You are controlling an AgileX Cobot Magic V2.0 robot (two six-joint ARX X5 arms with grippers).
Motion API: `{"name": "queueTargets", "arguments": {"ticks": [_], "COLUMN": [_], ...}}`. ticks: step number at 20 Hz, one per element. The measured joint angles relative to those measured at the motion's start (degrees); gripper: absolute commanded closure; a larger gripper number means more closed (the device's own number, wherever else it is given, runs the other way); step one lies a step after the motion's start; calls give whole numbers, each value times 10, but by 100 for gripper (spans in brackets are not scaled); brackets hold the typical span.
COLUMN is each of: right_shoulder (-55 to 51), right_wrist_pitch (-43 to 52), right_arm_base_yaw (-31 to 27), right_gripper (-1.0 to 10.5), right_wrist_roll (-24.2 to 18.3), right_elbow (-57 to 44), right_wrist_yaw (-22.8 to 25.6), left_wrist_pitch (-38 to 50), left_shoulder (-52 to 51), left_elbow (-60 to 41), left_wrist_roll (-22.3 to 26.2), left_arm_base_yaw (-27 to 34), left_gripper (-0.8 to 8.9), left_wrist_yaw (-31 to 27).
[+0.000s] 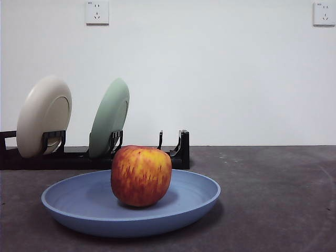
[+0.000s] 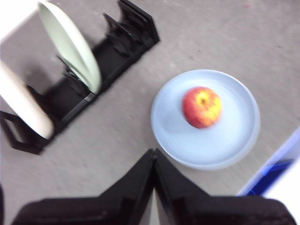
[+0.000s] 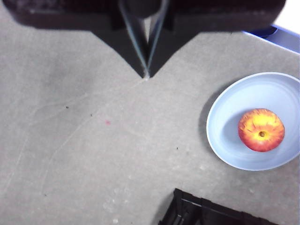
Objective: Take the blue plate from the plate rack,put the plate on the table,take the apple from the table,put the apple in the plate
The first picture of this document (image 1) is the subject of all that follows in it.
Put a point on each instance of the red yellow apple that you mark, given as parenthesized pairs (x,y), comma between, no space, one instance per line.
(140,176)

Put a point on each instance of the blue plate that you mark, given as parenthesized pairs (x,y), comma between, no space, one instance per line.
(78,204)

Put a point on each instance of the green plate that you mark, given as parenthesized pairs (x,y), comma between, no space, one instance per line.
(110,113)

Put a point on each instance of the cream plate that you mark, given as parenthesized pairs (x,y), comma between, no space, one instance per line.
(39,110)

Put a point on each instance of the black plate rack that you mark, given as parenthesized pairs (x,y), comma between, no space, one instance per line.
(26,162)

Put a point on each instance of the white wall socket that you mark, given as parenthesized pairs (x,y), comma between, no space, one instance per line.
(97,13)
(324,14)

